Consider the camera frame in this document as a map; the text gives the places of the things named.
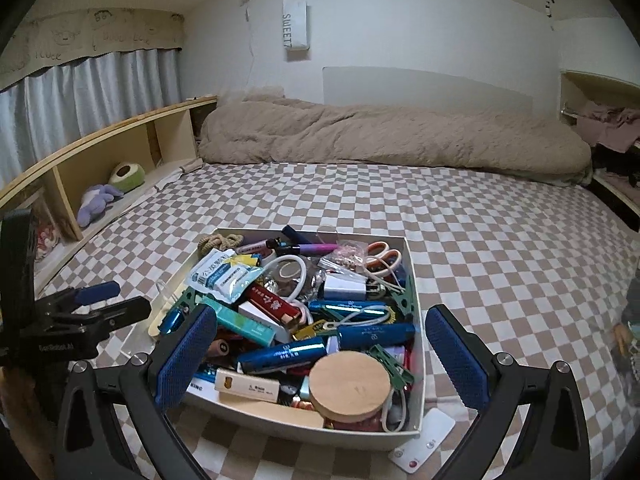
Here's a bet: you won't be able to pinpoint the purple plush toy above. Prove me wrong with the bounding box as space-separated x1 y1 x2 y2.
76 184 124 228

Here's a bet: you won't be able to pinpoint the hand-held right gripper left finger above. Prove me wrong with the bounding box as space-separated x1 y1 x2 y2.
52 304 218 480

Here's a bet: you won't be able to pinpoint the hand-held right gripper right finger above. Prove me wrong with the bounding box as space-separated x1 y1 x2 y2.
425 304 593 480

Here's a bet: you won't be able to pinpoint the white hanging paper bag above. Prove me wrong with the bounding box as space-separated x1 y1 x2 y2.
281 0 310 53

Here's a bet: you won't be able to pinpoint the beige printed valance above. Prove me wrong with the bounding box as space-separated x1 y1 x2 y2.
0 8 185 92

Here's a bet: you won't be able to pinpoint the green clothes peg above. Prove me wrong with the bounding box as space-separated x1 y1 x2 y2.
387 272 416 318

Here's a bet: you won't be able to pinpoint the round wooden lid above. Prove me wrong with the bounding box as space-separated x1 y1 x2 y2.
308 352 393 418

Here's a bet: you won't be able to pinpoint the checkered bed sheet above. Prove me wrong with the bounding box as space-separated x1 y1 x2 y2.
37 162 640 480

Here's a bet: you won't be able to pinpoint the boxed red bear doll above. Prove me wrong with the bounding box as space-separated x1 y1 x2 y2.
32 205 63 261

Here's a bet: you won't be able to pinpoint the white charger plug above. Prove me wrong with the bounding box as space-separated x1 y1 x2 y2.
324 275 368 301

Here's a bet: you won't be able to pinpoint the white block with orange mark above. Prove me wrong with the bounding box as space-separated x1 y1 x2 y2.
215 367 281 403

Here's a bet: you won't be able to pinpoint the wooden bedside shelf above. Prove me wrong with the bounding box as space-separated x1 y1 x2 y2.
0 95 218 286

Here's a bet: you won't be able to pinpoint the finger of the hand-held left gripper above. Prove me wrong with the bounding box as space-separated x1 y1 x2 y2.
75 296 152 333
34 281 122 313

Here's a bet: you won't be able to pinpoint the white cardboard shoe box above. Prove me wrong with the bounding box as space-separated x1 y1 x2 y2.
147 227 427 451

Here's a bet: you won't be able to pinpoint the white hanging cord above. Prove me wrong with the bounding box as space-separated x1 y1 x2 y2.
240 0 257 92

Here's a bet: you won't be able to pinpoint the white flat card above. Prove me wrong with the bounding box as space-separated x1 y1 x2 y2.
387 407 457 475

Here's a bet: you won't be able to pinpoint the beige coiled rope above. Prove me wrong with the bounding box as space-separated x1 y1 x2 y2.
196 232 242 256

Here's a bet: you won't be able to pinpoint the clear plastic storage bin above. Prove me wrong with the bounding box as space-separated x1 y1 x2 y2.
612 280 640 411

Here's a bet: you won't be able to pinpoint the grey headboard panel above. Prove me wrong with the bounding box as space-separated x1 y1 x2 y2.
322 66 533 111

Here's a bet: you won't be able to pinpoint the red rectangular box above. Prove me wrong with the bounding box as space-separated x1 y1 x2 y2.
239 284 303 328

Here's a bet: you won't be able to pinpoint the pink clothes pile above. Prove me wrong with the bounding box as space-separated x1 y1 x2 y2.
575 101 640 153

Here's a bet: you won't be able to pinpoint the tissue packet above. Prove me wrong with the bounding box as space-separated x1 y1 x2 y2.
187 250 263 303

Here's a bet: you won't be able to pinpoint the orange handled scissors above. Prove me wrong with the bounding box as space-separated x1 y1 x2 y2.
365 241 403 276

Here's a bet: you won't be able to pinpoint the white cable loop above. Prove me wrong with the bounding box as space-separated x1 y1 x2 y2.
262 255 308 306

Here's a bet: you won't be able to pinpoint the green avocado plush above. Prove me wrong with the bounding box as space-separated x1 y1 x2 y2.
109 161 147 193

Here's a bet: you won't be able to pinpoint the mixed clutter pile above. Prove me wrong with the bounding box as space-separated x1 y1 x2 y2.
150 230 418 433

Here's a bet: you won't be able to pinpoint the beige blanket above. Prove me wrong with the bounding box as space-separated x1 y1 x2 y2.
197 86 593 188

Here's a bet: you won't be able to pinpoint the white closet alcove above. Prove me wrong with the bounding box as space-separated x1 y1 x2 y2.
559 69 640 231

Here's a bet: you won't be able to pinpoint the light blue curtain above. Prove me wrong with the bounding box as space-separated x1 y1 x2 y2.
0 49 182 188

